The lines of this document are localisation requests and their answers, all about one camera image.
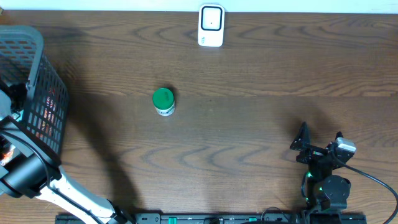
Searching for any orange snack bar wrapper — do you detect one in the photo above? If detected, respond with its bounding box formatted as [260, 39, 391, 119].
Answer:
[0, 151, 14, 166]

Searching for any green lid jar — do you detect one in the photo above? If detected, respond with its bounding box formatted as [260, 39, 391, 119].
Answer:
[152, 88, 175, 116]

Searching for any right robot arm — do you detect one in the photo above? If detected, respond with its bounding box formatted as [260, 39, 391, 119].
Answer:
[290, 123, 356, 223]

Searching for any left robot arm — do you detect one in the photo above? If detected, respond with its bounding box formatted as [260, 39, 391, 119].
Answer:
[1, 83, 136, 223]

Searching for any white barcode scanner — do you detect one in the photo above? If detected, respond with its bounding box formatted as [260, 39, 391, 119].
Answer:
[197, 4, 225, 47]

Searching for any grey plastic basket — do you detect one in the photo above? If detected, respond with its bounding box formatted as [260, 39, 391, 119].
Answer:
[1, 26, 69, 154]

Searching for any right camera cable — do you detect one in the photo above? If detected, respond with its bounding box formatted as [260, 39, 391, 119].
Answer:
[329, 146, 398, 224]

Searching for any camera cable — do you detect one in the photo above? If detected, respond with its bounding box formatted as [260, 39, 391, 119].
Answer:
[329, 146, 398, 224]
[0, 130, 103, 224]

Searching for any left camera cable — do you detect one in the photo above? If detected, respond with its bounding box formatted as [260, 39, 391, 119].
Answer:
[0, 130, 103, 224]

